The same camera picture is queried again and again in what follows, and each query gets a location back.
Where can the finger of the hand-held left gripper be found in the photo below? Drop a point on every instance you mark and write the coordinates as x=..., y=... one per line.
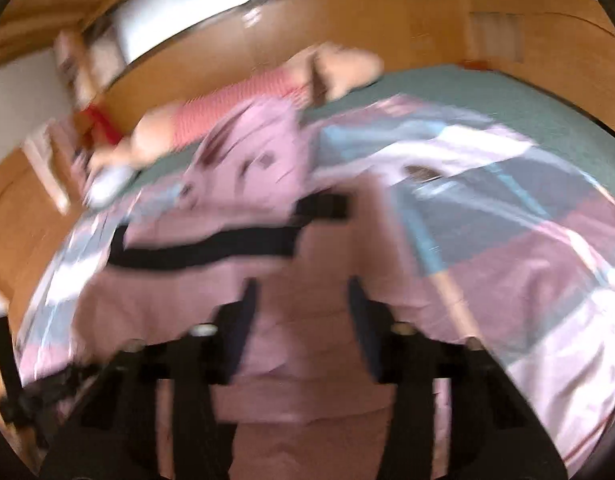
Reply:
x=202, y=250

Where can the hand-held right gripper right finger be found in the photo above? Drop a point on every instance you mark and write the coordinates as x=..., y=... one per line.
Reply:
x=360, y=320

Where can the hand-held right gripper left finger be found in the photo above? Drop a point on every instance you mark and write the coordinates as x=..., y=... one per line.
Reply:
x=245, y=320

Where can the pink sweatshirt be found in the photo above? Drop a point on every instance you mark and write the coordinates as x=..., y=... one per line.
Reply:
x=292, y=305

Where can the red cloth item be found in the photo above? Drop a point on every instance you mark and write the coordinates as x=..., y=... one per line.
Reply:
x=101, y=122

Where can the printed patchwork blanket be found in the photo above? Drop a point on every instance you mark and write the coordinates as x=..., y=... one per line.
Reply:
x=487, y=185

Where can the green bed sheet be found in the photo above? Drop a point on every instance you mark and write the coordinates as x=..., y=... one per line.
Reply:
x=487, y=90

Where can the wooden headboard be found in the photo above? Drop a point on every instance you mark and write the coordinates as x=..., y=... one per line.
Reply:
x=362, y=20

